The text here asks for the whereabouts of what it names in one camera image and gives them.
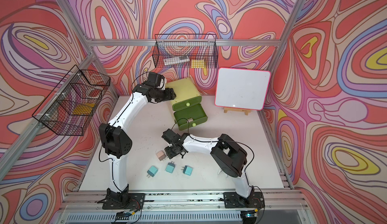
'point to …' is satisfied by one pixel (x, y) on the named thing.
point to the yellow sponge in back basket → (198, 63)
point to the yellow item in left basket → (83, 109)
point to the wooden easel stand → (246, 111)
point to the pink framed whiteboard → (240, 88)
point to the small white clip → (219, 170)
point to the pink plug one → (160, 155)
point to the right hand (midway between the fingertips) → (173, 155)
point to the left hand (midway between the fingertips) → (173, 95)
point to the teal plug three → (187, 170)
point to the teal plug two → (170, 167)
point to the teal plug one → (152, 171)
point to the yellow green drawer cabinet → (186, 107)
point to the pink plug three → (190, 119)
